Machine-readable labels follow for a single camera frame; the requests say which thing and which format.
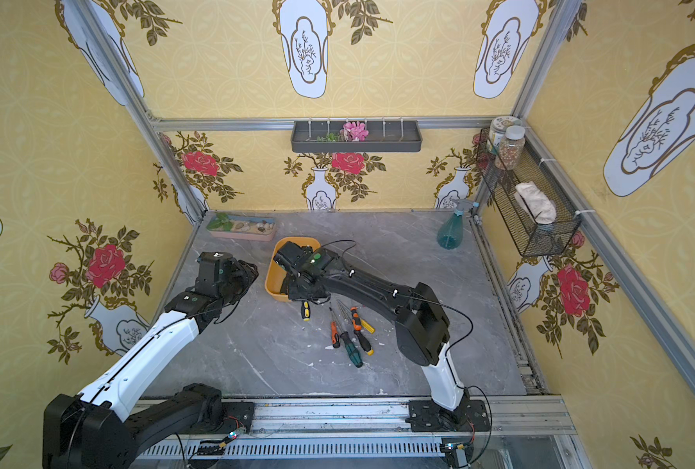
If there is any beige cloth bundle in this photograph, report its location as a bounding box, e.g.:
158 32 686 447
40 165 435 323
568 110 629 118
515 182 557 225

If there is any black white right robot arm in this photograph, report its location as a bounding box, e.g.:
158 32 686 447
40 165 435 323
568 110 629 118
273 242 465 412

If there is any large orange black screwdriver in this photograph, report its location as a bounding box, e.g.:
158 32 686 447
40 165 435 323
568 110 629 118
349 307 375 356

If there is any black yellow small screwdriver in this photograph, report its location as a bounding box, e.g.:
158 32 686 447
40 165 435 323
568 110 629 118
300 301 311 322

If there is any yellow plastic storage box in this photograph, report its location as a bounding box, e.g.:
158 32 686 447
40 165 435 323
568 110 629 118
264 236 320 302

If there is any jar with white lid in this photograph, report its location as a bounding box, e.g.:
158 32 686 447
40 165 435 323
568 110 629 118
495 125 526 170

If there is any black wire wall basket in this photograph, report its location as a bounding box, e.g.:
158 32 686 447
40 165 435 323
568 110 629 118
481 130 582 257

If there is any yellow handle screwdriver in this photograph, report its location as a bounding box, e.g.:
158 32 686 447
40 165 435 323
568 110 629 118
338 300 375 334

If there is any aluminium corner post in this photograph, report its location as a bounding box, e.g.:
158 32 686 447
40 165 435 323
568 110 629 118
63 1 205 225

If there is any pink artificial flower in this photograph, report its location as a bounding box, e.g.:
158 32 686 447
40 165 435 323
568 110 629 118
339 121 370 142

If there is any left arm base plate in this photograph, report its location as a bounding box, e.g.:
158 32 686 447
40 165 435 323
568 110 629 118
208 401 255 434

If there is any teal spray bottle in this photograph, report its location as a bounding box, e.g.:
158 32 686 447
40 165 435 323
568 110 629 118
436 199 478 250

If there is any small orange black screwdriver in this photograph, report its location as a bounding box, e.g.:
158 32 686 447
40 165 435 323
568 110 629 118
330 320 341 349

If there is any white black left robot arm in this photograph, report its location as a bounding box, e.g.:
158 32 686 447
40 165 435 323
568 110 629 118
42 252 259 468

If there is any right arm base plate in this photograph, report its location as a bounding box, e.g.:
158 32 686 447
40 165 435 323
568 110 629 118
405 399 492 432

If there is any grey wall shelf tray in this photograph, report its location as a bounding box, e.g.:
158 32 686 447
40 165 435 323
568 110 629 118
291 118 423 154

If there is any green black screwdriver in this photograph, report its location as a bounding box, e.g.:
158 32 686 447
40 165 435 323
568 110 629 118
330 308 363 369

